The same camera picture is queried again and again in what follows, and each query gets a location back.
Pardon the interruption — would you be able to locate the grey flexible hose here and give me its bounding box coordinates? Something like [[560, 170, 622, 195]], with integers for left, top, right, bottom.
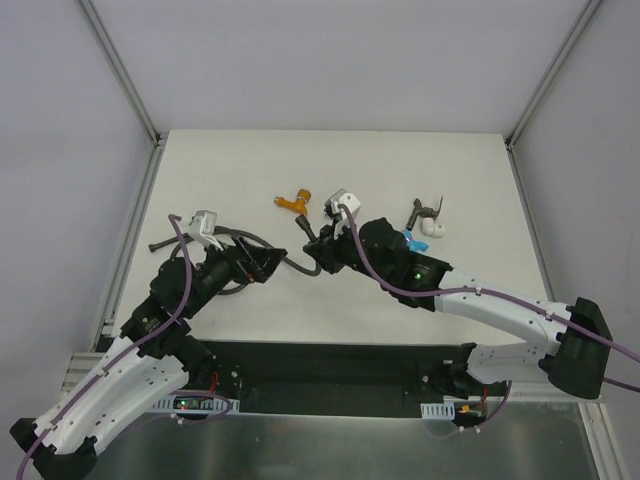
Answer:
[[148, 215, 324, 296]]

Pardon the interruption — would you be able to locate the blue plastic faucet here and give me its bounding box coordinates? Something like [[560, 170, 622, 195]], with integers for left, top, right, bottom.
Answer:
[[402, 230, 429, 253]]

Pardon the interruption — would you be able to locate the white elbow fitting right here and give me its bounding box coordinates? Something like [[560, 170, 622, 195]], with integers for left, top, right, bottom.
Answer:
[[420, 217, 446, 238]]

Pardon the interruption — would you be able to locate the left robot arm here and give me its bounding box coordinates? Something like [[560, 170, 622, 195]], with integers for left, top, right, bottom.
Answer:
[[10, 237, 287, 479]]

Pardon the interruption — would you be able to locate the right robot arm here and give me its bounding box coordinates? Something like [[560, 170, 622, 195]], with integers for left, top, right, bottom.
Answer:
[[303, 218, 612, 400]]

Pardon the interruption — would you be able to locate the orange plastic faucet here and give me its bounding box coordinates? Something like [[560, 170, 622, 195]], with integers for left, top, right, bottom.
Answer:
[[274, 189, 312, 216]]

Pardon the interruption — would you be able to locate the dark metal lever faucet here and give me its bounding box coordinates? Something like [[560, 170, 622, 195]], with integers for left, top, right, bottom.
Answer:
[[405, 196, 444, 231]]

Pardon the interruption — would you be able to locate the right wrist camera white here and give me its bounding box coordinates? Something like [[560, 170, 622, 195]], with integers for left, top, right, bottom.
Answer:
[[324, 189, 361, 239]]

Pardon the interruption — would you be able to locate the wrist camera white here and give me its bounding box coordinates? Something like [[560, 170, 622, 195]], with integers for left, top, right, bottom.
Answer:
[[184, 210, 223, 252], [324, 189, 361, 239]]

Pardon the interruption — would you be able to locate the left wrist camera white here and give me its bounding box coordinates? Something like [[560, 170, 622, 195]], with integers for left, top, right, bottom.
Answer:
[[184, 210, 223, 252]]

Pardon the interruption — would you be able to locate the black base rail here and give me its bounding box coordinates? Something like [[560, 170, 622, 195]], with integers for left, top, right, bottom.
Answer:
[[94, 339, 506, 416]]

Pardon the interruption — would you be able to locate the left aluminium frame post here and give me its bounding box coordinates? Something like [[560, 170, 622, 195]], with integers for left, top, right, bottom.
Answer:
[[76, 0, 162, 146]]

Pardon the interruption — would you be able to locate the aluminium frame post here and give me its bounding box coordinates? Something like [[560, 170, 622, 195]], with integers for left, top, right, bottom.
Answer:
[[505, 0, 606, 152], [76, 0, 162, 146]]

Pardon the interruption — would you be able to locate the right aluminium frame post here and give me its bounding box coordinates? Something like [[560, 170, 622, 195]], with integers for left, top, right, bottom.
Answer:
[[505, 0, 606, 152]]

